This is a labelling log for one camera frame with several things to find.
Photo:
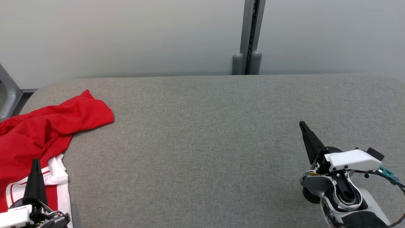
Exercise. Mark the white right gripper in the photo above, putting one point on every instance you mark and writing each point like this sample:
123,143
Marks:
351,160

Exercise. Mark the grey table leg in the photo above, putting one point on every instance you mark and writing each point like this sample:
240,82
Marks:
9,91

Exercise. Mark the grey metal partition post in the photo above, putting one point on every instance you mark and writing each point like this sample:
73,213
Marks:
245,25

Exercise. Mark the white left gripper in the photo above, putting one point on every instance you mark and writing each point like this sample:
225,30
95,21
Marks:
15,218

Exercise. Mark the grey rounded post foot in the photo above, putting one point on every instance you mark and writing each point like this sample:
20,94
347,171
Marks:
256,63
237,65

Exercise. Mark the red white basketball jersey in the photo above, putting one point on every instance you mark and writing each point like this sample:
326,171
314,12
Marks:
60,202

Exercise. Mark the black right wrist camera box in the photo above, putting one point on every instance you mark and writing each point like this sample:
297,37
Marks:
375,153

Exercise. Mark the red shorts white side stripes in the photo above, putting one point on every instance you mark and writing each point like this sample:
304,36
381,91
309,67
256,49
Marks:
47,126

